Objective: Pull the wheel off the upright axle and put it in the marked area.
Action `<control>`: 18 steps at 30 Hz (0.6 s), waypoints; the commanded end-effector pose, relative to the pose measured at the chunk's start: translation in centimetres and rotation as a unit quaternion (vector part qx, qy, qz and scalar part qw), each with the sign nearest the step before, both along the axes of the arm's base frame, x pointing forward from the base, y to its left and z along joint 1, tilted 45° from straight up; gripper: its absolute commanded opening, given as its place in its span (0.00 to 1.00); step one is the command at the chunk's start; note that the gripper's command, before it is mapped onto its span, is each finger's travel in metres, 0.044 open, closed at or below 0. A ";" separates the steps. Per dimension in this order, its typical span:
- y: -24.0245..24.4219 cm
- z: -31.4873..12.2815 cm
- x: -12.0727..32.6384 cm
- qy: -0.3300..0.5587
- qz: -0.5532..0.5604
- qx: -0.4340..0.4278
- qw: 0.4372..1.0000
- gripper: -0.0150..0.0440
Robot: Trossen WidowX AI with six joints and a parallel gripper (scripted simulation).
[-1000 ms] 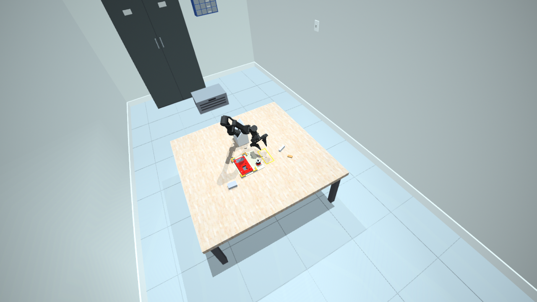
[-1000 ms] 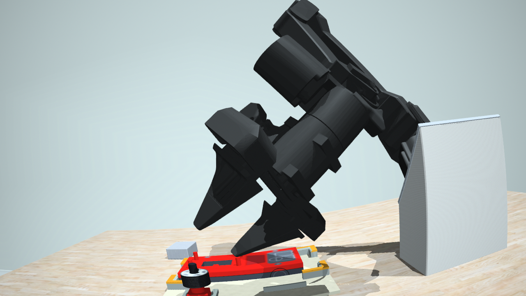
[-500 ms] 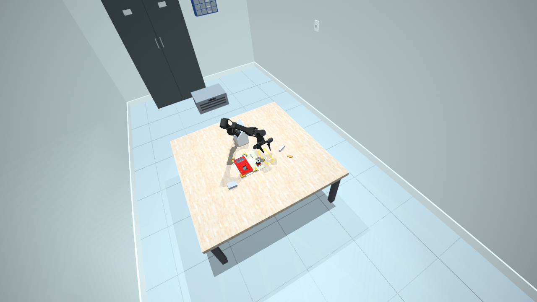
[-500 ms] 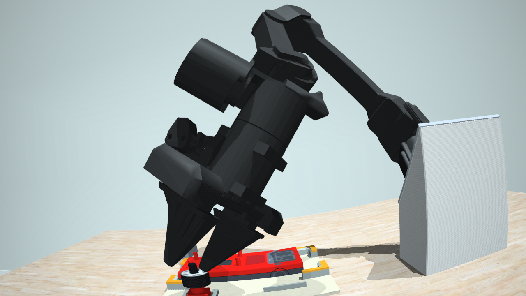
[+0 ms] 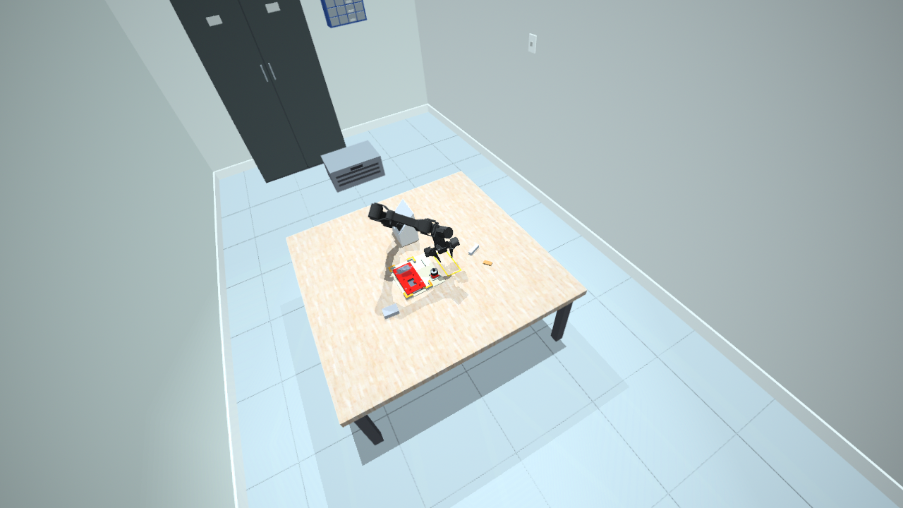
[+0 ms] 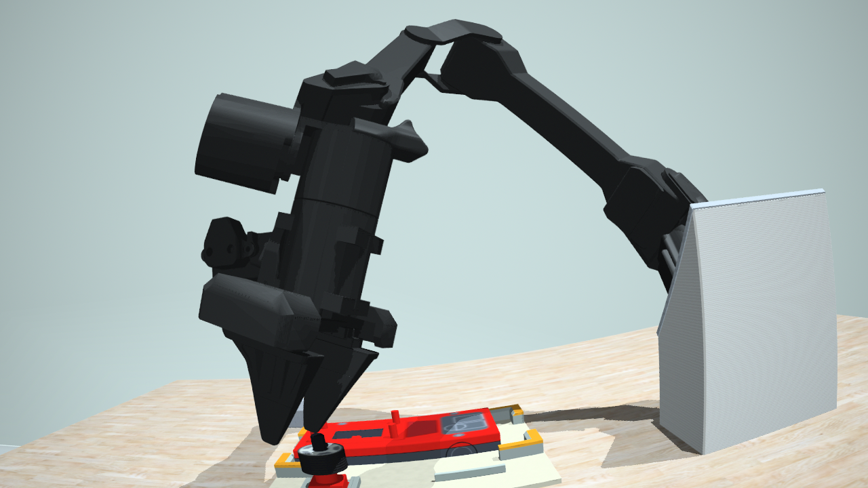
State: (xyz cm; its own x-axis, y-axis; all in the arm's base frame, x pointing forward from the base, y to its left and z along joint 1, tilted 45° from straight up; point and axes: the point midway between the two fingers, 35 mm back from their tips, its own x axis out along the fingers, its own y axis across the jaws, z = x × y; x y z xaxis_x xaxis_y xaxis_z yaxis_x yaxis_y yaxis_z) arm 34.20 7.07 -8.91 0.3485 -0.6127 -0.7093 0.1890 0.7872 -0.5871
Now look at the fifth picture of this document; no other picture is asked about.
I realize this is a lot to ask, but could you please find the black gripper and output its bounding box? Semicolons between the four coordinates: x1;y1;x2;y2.
424;237;460;262

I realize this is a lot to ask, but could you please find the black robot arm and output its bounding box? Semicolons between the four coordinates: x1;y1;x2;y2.
368;202;454;254

